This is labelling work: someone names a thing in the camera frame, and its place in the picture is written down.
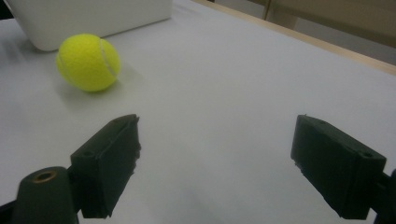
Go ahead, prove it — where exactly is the wooden table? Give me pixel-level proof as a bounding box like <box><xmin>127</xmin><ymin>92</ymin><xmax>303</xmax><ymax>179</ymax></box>
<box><xmin>191</xmin><ymin>0</ymin><xmax>396</xmax><ymax>77</ymax></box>

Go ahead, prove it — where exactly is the yellow tennis ball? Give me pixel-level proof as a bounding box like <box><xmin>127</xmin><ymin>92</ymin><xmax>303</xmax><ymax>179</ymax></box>
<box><xmin>55</xmin><ymin>33</ymin><xmax>121</xmax><ymax>93</ymax></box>

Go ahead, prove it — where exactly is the white rectangular tray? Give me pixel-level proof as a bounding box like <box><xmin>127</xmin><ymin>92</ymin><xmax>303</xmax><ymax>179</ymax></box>
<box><xmin>4</xmin><ymin>0</ymin><xmax>173</xmax><ymax>52</ymax></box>

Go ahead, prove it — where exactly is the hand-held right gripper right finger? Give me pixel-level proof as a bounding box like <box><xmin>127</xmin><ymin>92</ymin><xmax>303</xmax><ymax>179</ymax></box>
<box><xmin>290</xmin><ymin>114</ymin><xmax>388</xmax><ymax>220</ymax></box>

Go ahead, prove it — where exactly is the white board table cover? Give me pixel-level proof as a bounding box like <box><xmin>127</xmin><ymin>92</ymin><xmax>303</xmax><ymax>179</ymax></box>
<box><xmin>0</xmin><ymin>0</ymin><xmax>396</xmax><ymax>224</ymax></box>

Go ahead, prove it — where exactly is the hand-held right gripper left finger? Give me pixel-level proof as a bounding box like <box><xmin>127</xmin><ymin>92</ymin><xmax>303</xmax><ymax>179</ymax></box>
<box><xmin>70</xmin><ymin>113</ymin><xmax>142</xmax><ymax>219</ymax></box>

